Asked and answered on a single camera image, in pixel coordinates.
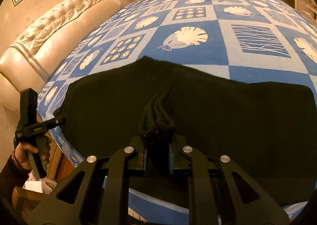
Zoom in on white paper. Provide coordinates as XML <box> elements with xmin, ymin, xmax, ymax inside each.
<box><xmin>23</xmin><ymin>178</ymin><xmax>57</xmax><ymax>194</ymax></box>

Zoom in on black pants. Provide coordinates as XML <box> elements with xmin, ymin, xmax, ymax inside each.
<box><xmin>61</xmin><ymin>57</ymin><xmax>317</xmax><ymax>209</ymax></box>

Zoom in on blue patterned bed sheet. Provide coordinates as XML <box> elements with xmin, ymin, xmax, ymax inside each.
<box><xmin>37</xmin><ymin>0</ymin><xmax>317</xmax><ymax>223</ymax></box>

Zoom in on cardboard box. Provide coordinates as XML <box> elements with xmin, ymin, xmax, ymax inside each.
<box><xmin>12</xmin><ymin>186</ymin><xmax>46</xmax><ymax>214</ymax></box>

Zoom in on cream bed frame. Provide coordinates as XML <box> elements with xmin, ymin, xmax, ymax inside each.
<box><xmin>42</xmin><ymin>136</ymin><xmax>75</xmax><ymax>186</ymax></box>

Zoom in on person's left forearm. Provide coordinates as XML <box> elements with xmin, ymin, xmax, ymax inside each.
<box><xmin>0</xmin><ymin>154</ymin><xmax>32</xmax><ymax>207</ymax></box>

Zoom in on cream tufted headboard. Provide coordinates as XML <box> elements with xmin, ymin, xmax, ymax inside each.
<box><xmin>0</xmin><ymin>0</ymin><xmax>132</xmax><ymax>114</ymax></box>

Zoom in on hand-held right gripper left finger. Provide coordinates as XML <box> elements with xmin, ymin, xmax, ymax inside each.
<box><xmin>28</xmin><ymin>136</ymin><xmax>149</xmax><ymax>225</ymax></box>

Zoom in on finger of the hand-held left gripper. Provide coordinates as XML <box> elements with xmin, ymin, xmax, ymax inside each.
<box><xmin>43</xmin><ymin>117</ymin><xmax>66</xmax><ymax>132</ymax></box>

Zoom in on person's left hand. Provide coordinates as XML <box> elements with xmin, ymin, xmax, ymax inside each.
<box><xmin>15</xmin><ymin>138</ymin><xmax>53</xmax><ymax>173</ymax></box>

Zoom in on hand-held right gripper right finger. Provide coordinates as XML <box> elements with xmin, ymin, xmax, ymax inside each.
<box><xmin>168</xmin><ymin>136</ymin><xmax>290</xmax><ymax>225</ymax></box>

